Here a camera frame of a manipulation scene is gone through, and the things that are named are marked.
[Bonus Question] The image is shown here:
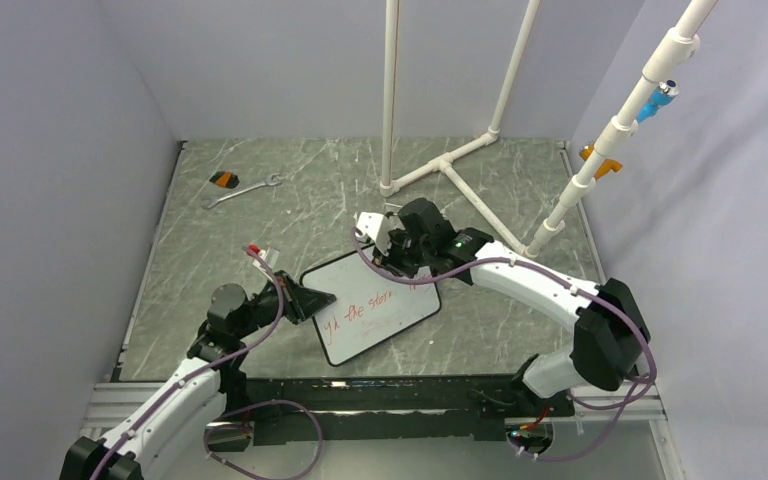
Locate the black orange small tool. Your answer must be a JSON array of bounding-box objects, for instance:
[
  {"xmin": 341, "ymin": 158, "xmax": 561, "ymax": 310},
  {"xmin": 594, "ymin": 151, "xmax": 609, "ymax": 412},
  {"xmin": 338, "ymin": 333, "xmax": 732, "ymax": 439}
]
[{"xmin": 209, "ymin": 171, "xmax": 239, "ymax": 189}]

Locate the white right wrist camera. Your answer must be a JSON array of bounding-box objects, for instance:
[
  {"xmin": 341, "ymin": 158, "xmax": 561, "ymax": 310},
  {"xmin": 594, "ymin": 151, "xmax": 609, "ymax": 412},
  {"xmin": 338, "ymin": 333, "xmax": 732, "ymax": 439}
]
[{"xmin": 355, "ymin": 212, "xmax": 392, "ymax": 256}]

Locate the orange clip on pipe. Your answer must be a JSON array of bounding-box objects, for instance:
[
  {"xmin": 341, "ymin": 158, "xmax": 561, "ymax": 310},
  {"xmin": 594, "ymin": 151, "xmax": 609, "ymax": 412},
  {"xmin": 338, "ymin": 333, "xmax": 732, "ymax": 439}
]
[{"xmin": 579, "ymin": 144, "xmax": 624, "ymax": 181}]

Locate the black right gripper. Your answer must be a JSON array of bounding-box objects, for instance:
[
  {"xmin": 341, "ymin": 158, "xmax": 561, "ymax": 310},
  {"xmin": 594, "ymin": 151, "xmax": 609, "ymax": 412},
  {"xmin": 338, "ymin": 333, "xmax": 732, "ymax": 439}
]
[{"xmin": 372, "ymin": 227, "xmax": 433, "ymax": 280}]

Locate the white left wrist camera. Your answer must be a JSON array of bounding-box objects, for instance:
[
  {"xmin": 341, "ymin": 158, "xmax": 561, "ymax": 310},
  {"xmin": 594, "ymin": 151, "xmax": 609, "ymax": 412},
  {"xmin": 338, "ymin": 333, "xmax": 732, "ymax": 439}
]
[{"xmin": 244, "ymin": 244, "xmax": 280, "ymax": 276}]

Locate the blue clip on pipe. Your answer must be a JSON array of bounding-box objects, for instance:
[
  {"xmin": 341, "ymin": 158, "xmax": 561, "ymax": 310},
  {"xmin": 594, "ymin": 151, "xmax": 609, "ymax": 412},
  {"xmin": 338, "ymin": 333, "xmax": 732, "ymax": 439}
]
[{"xmin": 635, "ymin": 79, "xmax": 679, "ymax": 124}]

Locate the aluminium extrusion rail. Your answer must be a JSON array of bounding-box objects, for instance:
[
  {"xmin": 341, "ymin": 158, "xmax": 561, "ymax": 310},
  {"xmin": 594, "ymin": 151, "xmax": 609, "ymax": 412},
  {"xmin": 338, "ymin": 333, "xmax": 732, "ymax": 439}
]
[{"xmin": 81, "ymin": 382, "xmax": 163, "ymax": 431}]

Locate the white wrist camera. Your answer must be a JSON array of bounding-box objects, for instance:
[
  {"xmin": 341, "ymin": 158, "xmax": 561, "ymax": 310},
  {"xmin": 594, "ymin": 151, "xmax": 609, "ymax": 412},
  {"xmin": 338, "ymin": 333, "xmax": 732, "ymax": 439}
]
[
  {"xmin": 355, "ymin": 212, "xmax": 392, "ymax": 256},
  {"xmin": 244, "ymin": 244, "xmax": 280, "ymax": 276}
]

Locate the silver open-end wrench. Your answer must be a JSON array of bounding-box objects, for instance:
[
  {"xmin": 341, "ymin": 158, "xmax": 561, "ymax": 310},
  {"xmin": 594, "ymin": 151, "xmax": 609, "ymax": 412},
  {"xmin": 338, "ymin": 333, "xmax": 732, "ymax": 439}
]
[{"xmin": 202, "ymin": 173, "xmax": 283, "ymax": 210}]

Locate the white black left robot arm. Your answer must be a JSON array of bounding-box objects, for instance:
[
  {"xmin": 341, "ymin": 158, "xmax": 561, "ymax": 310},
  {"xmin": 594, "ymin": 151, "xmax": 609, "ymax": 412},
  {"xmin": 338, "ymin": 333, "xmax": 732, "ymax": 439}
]
[{"xmin": 60, "ymin": 271, "xmax": 337, "ymax": 479}]

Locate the white whiteboard black frame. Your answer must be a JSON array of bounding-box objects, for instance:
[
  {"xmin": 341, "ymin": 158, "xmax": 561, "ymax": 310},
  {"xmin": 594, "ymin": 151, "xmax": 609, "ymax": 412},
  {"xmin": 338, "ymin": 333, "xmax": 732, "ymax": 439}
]
[{"xmin": 301, "ymin": 252, "xmax": 442, "ymax": 367}]

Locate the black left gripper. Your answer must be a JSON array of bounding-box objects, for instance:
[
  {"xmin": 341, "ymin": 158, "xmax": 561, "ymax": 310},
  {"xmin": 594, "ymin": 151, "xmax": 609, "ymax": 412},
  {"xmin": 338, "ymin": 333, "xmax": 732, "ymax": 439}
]
[{"xmin": 234, "ymin": 270, "xmax": 335, "ymax": 340}]

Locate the white PVC pipe frame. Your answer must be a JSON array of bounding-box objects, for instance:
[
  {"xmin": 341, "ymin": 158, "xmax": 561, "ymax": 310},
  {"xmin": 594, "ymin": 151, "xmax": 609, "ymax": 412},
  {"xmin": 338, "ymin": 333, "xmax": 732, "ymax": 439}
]
[{"xmin": 379, "ymin": 0, "xmax": 720, "ymax": 258}]

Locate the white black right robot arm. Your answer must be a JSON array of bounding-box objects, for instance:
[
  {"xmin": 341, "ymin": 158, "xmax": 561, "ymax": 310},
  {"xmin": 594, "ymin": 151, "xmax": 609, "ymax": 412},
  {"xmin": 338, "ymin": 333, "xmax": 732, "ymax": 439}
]
[{"xmin": 354, "ymin": 198, "xmax": 650, "ymax": 415}]

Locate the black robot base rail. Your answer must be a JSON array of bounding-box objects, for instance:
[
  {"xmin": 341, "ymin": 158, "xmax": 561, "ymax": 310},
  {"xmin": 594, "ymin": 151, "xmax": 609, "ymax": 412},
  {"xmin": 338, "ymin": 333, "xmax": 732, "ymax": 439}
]
[{"xmin": 207, "ymin": 374, "xmax": 575, "ymax": 452}]

